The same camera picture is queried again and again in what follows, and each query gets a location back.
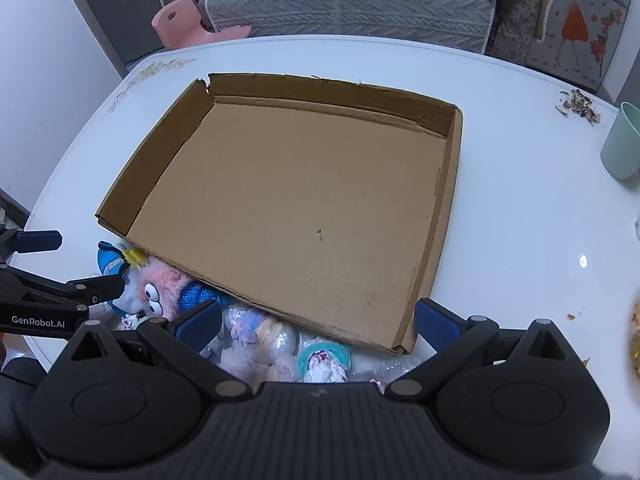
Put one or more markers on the seed shells pile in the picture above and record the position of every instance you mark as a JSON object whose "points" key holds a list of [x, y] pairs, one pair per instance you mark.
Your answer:
{"points": [[580, 105]]}

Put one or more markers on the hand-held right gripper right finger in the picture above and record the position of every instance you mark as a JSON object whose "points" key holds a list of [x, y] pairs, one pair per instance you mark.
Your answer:
{"points": [[437, 325]]}

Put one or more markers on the green cup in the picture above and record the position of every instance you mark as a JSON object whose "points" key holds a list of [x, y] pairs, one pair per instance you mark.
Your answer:
{"points": [[622, 145]]}

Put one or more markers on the lilac sock bundle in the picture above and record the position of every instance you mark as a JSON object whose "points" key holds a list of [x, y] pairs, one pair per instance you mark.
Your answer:
{"points": [[247, 370]]}

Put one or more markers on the brown cardboard box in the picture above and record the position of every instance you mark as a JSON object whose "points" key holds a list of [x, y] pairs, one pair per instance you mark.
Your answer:
{"points": [[300, 210]]}

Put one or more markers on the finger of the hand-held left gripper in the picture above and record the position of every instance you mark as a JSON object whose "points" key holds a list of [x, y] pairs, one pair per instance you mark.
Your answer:
{"points": [[100, 287], [37, 241]]}

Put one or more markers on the clear plastic-wrapped bundle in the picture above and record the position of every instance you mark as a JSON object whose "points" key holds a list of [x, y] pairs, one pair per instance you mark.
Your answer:
{"points": [[395, 367]]}

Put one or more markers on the white bundle teal band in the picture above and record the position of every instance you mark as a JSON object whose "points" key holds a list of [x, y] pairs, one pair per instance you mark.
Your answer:
{"points": [[322, 360]]}

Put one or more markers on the grey covered sofa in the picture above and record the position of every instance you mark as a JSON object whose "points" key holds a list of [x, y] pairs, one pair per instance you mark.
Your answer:
{"points": [[350, 10]]}

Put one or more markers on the pastel plastic-wrapped sock bundle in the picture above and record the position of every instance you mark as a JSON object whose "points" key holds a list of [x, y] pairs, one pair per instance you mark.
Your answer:
{"points": [[255, 330]]}

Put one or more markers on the pink fluffy toy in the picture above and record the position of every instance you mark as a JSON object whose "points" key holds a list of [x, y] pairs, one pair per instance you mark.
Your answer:
{"points": [[160, 287]]}

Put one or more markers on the white bundle green band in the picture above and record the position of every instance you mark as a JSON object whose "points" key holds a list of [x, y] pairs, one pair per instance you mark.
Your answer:
{"points": [[132, 321]]}

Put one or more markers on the pink plastic stool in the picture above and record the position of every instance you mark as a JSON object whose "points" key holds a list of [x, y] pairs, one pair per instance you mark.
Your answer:
{"points": [[180, 25]]}

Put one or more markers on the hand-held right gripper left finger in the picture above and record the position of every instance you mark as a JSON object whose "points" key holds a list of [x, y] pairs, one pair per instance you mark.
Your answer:
{"points": [[200, 325]]}

